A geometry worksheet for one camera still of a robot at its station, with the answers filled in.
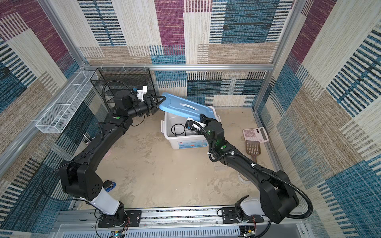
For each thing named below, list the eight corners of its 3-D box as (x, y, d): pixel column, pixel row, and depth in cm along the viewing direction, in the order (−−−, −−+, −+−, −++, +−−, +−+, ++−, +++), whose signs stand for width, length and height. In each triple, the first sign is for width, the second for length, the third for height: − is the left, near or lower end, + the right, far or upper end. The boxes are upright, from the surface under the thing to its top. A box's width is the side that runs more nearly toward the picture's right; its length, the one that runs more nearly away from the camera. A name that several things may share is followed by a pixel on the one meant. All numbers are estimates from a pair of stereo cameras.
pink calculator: (245, 142, 102) (247, 140, 99) (242, 129, 109) (243, 127, 106) (267, 142, 102) (269, 140, 99) (262, 129, 108) (264, 127, 106)
